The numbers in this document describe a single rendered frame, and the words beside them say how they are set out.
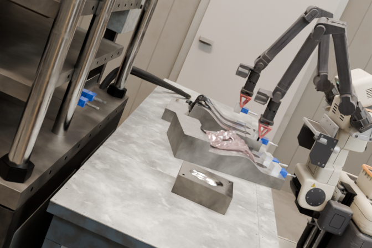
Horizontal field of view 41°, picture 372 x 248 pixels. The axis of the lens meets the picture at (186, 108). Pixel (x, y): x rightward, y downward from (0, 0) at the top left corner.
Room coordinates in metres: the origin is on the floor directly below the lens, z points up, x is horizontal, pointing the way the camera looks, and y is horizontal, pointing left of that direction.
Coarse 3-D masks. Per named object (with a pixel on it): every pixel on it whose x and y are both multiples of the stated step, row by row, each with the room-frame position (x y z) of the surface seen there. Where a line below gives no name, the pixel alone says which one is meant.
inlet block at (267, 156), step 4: (264, 152) 2.21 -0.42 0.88; (264, 156) 2.19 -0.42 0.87; (268, 156) 2.17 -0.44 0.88; (272, 156) 2.19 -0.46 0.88; (264, 160) 2.17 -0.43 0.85; (268, 160) 2.17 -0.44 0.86; (272, 160) 2.18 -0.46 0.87; (276, 160) 2.20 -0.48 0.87; (280, 164) 2.21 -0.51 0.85; (284, 164) 2.22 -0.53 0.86
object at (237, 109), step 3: (237, 102) 2.65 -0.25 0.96; (237, 105) 2.64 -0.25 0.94; (234, 108) 2.65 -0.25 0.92; (237, 108) 2.64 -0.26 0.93; (240, 108) 2.64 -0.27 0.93; (243, 108) 2.64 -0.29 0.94; (246, 108) 2.65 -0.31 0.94; (234, 111) 2.64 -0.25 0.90; (237, 111) 2.64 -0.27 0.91; (240, 111) 2.64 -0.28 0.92; (243, 111) 2.64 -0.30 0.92; (246, 111) 2.64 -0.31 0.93; (249, 111) 2.66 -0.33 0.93; (246, 114) 2.64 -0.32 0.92; (252, 114) 2.66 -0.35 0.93; (255, 114) 2.66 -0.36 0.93
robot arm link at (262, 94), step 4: (260, 88) 2.39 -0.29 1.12; (260, 92) 2.36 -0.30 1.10; (264, 92) 2.36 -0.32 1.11; (268, 92) 2.37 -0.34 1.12; (276, 92) 2.30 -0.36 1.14; (280, 92) 2.30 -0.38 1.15; (256, 96) 2.36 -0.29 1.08; (260, 96) 2.36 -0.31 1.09; (264, 96) 2.36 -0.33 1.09; (268, 96) 2.34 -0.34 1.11; (272, 96) 2.34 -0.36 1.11; (276, 96) 2.31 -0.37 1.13; (280, 96) 2.30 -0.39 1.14; (256, 100) 2.36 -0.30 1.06; (260, 100) 2.36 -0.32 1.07; (264, 100) 2.35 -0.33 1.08; (272, 100) 2.32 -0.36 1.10; (276, 100) 2.32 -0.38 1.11; (264, 104) 2.36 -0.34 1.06
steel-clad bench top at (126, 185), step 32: (160, 96) 2.70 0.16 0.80; (192, 96) 3.02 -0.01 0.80; (128, 128) 1.98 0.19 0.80; (160, 128) 2.16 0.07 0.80; (96, 160) 1.56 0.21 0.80; (128, 160) 1.67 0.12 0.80; (160, 160) 1.79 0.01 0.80; (64, 192) 1.27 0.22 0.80; (96, 192) 1.34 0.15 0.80; (128, 192) 1.43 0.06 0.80; (160, 192) 1.52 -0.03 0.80; (256, 192) 1.89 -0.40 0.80; (128, 224) 1.24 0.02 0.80; (160, 224) 1.32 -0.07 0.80; (192, 224) 1.40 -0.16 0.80; (224, 224) 1.49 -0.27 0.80; (256, 224) 1.59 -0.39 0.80
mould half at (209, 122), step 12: (168, 108) 2.31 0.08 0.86; (180, 108) 2.41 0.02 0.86; (204, 108) 2.31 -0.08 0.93; (216, 108) 2.51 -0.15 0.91; (168, 120) 2.31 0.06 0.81; (204, 120) 2.31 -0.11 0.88; (216, 120) 2.32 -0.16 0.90; (240, 132) 2.34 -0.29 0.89; (252, 132) 2.43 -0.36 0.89; (252, 144) 2.30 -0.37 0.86
